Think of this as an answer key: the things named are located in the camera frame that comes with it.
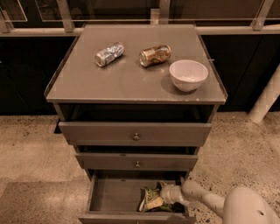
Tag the silver blue soda can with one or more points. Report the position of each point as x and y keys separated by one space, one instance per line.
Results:
x=109 y=54

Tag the brass drawer knob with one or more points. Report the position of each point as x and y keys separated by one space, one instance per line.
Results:
x=136 y=137
x=137 y=164

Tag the green jalapeno chip bag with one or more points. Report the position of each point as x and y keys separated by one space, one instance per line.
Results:
x=151 y=193

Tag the metal railing frame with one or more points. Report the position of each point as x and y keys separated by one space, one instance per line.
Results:
x=31 y=18

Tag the brown gold soda can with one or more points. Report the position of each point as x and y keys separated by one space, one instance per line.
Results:
x=155 y=55

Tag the white ceramic bowl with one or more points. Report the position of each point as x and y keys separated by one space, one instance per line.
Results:
x=187 y=75

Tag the grey drawer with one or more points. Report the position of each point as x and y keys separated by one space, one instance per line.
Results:
x=121 y=133
x=115 y=198
x=126 y=161

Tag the middle grey drawer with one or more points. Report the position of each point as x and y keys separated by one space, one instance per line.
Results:
x=126 y=161

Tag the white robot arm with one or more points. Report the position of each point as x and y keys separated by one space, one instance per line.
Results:
x=242 y=205

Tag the brass middle drawer knob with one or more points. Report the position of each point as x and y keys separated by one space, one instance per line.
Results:
x=137 y=164

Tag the bottom grey drawer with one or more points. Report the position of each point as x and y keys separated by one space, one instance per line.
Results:
x=115 y=198

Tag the brass top drawer knob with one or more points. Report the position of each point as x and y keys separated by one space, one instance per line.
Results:
x=136 y=137

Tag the top grey drawer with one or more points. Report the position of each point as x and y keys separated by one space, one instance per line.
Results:
x=121 y=133

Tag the grey drawer cabinet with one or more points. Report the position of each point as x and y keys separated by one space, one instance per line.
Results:
x=126 y=92

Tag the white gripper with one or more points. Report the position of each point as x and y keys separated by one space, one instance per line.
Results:
x=166 y=192

